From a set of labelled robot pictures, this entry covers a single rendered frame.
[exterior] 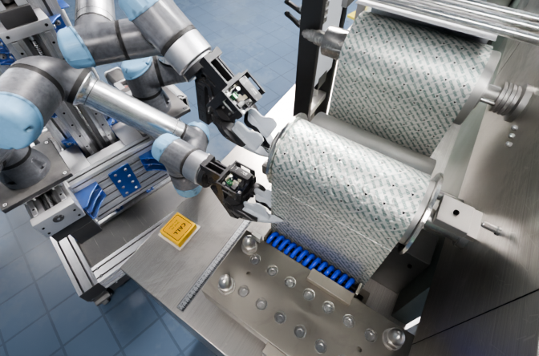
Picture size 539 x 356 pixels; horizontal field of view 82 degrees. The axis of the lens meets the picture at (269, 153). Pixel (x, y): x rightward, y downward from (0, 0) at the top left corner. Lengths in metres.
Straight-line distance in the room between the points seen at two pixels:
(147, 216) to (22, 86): 1.14
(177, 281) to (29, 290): 1.38
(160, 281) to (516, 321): 0.73
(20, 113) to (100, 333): 1.33
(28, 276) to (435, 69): 2.10
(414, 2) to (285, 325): 0.65
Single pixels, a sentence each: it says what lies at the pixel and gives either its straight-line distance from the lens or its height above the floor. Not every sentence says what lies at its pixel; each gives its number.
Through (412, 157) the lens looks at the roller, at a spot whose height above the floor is 1.23.
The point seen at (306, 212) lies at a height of 1.18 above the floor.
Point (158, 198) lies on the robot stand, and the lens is 1.85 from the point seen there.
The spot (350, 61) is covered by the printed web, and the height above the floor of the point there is 1.35.
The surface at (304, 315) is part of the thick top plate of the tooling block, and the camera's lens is 0.69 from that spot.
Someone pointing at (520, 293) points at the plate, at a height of 1.41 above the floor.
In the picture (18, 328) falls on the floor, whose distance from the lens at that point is 2.12.
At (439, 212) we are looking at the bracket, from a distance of 0.53.
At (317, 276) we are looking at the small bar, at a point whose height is 1.05.
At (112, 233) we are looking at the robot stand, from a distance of 1.83.
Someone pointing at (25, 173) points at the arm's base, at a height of 0.87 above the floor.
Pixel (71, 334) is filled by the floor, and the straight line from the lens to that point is 1.97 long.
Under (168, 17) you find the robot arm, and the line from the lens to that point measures 0.56.
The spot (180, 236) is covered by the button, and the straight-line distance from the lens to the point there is 0.88.
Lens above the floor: 1.70
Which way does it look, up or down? 51 degrees down
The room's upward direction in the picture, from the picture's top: straight up
